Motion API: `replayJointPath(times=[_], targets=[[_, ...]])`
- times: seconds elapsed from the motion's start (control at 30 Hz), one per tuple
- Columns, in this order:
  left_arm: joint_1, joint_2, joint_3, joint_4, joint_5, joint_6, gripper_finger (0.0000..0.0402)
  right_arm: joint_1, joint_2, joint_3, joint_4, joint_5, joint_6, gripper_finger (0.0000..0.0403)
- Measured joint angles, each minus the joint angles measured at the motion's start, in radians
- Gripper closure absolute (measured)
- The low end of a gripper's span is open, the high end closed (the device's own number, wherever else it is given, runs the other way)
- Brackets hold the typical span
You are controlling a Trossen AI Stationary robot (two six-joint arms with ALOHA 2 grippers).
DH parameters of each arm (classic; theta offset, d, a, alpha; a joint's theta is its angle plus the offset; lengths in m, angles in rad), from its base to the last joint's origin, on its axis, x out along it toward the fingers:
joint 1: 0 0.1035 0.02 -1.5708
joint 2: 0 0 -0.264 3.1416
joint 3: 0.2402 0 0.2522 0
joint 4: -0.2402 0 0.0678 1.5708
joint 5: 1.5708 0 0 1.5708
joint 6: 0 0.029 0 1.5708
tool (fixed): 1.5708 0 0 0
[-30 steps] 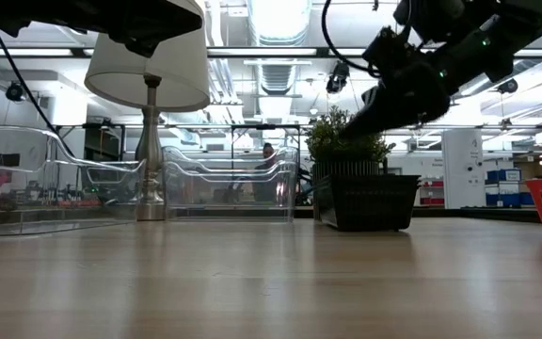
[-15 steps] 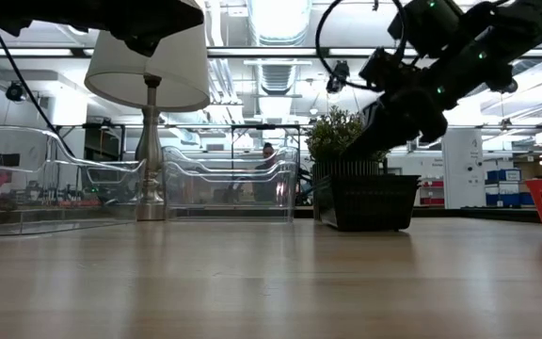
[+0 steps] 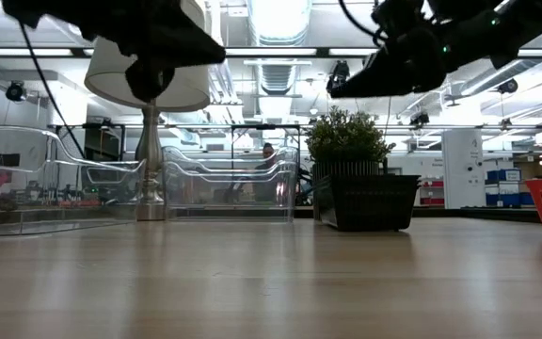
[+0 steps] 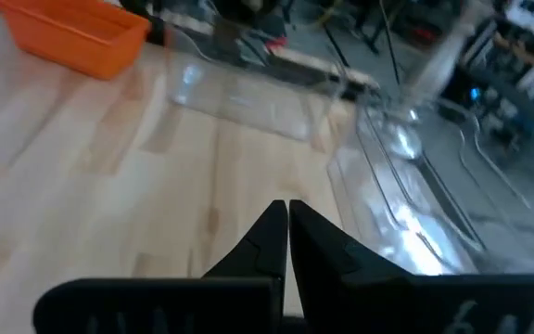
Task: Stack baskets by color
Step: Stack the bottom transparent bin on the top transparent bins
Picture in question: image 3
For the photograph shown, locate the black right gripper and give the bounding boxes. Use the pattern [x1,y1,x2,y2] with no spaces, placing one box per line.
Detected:
[329,24,449,100]

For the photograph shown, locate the person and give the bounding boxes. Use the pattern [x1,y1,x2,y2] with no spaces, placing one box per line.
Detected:
[251,142,284,203]

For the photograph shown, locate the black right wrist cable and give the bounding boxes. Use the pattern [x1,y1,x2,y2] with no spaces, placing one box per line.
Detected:
[338,0,390,48]

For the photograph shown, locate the black aluminium table frame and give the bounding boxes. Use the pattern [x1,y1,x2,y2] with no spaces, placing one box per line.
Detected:
[0,205,542,223]

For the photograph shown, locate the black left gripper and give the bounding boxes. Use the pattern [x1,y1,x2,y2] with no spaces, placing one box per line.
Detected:
[87,0,228,103]

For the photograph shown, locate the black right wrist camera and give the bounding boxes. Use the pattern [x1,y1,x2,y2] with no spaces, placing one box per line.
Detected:
[372,0,435,37]

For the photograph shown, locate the white column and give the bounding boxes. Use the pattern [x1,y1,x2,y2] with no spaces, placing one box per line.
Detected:
[441,127,486,210]

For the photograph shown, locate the small green potted plant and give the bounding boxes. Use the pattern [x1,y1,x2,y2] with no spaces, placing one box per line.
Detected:
[305,105,397,222]

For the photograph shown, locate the white shade table lamp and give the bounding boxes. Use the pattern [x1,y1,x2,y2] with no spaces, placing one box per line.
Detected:
[84,0,212,221]

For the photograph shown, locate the dark shelf unit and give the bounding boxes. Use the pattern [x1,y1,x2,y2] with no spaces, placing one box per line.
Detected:
[82,121,127,164]

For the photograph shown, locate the blue storage crate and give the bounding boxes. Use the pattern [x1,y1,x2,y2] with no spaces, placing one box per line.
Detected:
[486,168,522,184]
[485,183,535,208]

